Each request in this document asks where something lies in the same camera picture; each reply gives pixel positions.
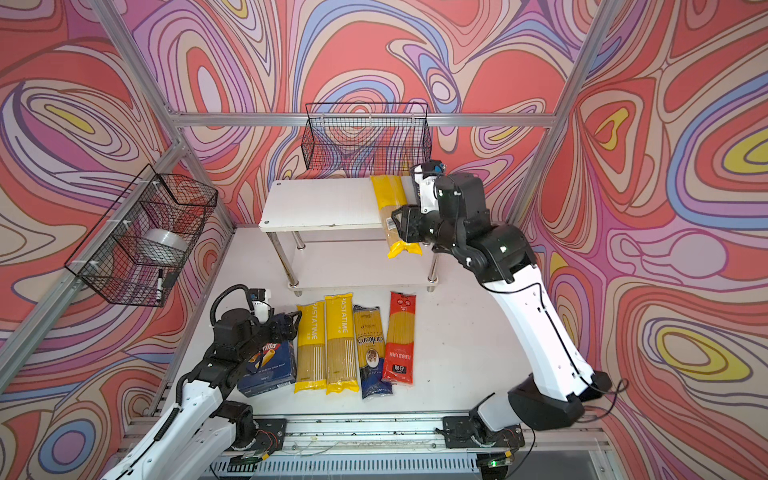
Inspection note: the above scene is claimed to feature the yellow clear spaghetti bag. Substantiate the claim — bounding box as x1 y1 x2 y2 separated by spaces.
371 175 423 259

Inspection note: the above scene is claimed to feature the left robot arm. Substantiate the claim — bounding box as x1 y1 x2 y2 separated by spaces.
102 308 302 479

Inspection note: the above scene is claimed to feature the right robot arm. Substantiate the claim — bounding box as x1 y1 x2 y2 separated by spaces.
392 169 612 433

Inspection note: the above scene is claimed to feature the blue Barilla pasta box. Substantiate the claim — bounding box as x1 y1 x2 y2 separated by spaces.
237 341 297 397

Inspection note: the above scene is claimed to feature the white two-tier shelf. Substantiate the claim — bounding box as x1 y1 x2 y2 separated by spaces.
259 178 438 296

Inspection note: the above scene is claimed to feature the yellow Pastatime bag left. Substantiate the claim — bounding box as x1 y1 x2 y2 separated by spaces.
294 301 327 393

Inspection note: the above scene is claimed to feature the yellow pastatime bag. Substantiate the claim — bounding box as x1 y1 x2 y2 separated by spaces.
324 293 360 394
294 301 327 393

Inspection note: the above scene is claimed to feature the black marker pen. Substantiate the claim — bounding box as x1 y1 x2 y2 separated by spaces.
155 268 164 304

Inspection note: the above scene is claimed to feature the clear blue Ankara spaghetti bag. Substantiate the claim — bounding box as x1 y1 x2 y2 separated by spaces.
353 305 393 399

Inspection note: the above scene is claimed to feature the yellow Pastatime bag right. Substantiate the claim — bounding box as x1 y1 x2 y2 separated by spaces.
324 293 360 394

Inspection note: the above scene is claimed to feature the red spaghetti bag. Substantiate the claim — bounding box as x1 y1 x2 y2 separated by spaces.
382 292 416 385

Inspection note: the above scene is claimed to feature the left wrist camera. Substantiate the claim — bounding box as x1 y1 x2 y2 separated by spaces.
249 288 269 304

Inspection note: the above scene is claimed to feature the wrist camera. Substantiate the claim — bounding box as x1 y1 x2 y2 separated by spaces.
411 160 446 214
249 288 269 304

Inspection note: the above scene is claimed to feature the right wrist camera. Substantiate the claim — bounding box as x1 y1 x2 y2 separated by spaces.
411 160 446 214

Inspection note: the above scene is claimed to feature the black wire basket back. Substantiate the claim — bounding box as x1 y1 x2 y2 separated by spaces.
301 101 432 178

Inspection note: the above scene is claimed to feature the black wire basket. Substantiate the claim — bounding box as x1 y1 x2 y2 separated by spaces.
301 101 432 178
64 165 218 307

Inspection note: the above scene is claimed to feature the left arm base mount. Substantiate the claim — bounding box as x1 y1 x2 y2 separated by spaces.
231 418 288 464

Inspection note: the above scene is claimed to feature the black wire basket left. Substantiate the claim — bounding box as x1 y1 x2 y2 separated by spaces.
64 165 218 307

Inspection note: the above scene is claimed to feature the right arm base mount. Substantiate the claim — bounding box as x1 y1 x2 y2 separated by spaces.
435 415 526 451

